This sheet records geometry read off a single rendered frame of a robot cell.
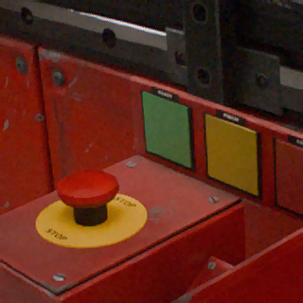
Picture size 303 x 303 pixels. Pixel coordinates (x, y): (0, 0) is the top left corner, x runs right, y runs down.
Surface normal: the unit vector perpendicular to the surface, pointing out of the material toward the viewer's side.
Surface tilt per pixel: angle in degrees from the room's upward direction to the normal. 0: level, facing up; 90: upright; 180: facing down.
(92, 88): 90
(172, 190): 0
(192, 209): 0
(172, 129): 90
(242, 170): 90
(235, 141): 90
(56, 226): 0
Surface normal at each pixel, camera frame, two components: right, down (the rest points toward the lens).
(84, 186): -0.09, -0.86
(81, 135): -0.73, 0.36
